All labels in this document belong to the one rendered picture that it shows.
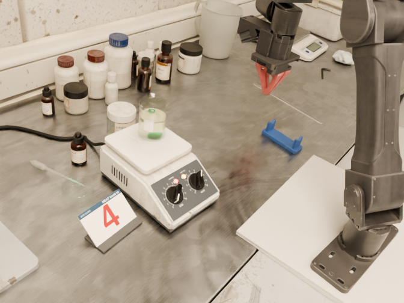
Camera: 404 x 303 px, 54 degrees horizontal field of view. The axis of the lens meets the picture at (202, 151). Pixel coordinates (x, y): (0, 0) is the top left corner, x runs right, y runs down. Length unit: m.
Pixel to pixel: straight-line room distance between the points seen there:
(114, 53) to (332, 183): 0.59
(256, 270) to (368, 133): 0.28
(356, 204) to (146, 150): 0.36
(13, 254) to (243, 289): 0.35
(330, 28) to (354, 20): 1.04
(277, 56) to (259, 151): 0.21
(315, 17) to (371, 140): 1.10
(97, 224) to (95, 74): 0.42
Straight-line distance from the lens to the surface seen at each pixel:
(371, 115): 0.65
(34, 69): 1.01
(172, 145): 0.73
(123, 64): 1.03
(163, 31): 1.26
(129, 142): 0.73
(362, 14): 0.64
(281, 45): 0.88
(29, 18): 1.02
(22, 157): 0.85
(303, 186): 0.84
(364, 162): 0.66
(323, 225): 0.78
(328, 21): 1.69
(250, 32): 0.93
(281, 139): 0.96
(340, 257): 0.72
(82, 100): 0.94
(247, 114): 1.04
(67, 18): 1.07
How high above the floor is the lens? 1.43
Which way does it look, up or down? 37 degrees down
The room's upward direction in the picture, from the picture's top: 11 degrees clockwise
